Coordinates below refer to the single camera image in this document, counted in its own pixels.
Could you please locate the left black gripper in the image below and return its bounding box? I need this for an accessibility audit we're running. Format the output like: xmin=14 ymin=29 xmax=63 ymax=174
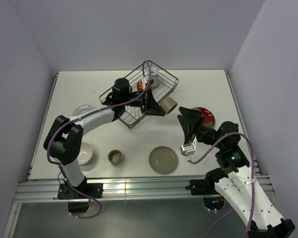
xmin=122 ymin=88 xmax=165 ymax=117

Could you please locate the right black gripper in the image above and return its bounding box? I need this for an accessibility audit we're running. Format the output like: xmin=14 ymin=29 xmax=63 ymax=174
xmin=177 ymin=105 xmax=224 ymax=149

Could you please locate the small grey espresso cup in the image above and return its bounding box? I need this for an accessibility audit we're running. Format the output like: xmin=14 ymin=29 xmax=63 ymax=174
xmin=159 ymin=97 xmax=178 ymax=115

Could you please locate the orange black patterned cup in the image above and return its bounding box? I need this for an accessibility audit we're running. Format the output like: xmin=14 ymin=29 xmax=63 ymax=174
xmin=137 ymin=80 xmax=146 ymax=92

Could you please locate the light blue ceramic mug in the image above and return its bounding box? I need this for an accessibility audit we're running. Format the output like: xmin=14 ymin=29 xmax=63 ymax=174
xmin=150 ymin=67 xmax=162 ymax=88

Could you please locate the small brown speckled cup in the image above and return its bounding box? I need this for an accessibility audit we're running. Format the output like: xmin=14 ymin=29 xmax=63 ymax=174
xmin=108 ymin=149 xmax=124 ymax=166

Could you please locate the light blue saucer plate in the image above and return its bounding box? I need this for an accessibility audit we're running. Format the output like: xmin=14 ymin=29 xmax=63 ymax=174
xmin=72 ymin=105 xmax=96 ymax=117

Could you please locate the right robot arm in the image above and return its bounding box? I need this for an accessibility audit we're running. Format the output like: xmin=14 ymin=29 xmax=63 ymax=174
xmin=177 ymin=107 xmax=295 ymax=238

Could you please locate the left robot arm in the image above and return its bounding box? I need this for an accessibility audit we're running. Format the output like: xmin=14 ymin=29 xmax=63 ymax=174
xmin=43 ymin=77 xmax=165 ymax=198

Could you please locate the red floral plate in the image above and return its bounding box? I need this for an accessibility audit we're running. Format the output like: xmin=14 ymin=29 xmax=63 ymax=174
xmin=193 ymin=107 xmax=216 ymax=128

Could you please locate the grey stoneware saucer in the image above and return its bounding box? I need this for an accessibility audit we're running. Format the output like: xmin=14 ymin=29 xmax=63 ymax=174
xmin=149 ymin=146 xmax=178 ymax=175

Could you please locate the white ceramic bowl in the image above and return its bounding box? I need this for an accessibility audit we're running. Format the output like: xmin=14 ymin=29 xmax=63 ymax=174
xmin=77 ymin=142 xmax=93 ymax=166

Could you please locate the dark wire dish rack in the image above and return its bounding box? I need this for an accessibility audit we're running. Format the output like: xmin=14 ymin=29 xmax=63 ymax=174
xmin=99 ymin=60 xmax=179 ymax=129

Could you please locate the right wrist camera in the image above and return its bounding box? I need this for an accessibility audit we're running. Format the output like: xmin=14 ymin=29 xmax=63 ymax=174
xmin=180 ymin=139 xmax=196 ymax=157

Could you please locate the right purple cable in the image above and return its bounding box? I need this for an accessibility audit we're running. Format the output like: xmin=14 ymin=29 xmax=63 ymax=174
xmin=186 ymin=132 xmax=256 ymax=238

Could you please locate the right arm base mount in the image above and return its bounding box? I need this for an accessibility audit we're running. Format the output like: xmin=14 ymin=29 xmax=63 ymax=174
xmin=185 ymin=178 xmax=225 ymax=212

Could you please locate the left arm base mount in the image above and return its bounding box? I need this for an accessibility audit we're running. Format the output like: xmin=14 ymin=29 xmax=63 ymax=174
xmin=57 ymin=183 xmax=103 ymax=215

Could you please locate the aluminium extrusion rail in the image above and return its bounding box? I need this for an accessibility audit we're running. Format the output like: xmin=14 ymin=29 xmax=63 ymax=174
xmin=13 ymin=176 xmax=204 ymax=203

